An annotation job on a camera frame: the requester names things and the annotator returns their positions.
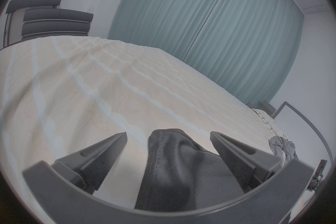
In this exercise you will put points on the white printed pillow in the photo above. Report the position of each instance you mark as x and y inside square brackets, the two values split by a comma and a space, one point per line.
[267, 123]

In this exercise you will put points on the black T-shirt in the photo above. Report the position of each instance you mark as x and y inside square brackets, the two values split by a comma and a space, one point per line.
[178, 170]

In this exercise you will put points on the dark grey chest of drawers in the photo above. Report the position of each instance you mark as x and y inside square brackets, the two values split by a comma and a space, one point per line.
[55, 23]

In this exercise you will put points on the grey garment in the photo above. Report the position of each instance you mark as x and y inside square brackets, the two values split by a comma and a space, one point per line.
[282, 146]

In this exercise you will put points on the blue-green curtain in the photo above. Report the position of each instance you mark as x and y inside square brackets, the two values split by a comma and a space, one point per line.
[257, 41]
[168, 7]

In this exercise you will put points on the bed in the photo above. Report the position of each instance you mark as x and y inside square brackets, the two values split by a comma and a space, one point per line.
[105, 86]

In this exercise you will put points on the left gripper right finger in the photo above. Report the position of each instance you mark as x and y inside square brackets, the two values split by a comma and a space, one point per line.
[241, 162]

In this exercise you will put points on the grey bedside table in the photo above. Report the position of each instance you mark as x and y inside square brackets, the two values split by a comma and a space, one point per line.
[263, 107]

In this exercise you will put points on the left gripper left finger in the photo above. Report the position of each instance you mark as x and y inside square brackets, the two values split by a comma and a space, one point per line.
[97, 162]

